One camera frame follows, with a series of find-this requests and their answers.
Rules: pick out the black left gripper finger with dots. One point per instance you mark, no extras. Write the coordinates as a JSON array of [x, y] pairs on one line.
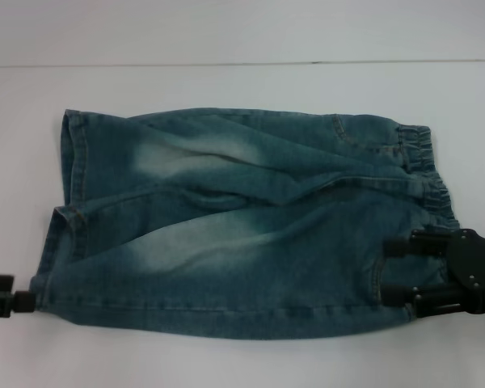
[[24, 302], [0, 282]]

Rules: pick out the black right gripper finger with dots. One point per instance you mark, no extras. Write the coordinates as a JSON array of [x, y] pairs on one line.
[[428, 298], [420, 244]]

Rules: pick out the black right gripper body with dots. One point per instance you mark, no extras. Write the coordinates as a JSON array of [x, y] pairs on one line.
[[475, 266]]

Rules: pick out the blue denim shorts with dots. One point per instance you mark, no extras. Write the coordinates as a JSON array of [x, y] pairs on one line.
[[226, 242]]

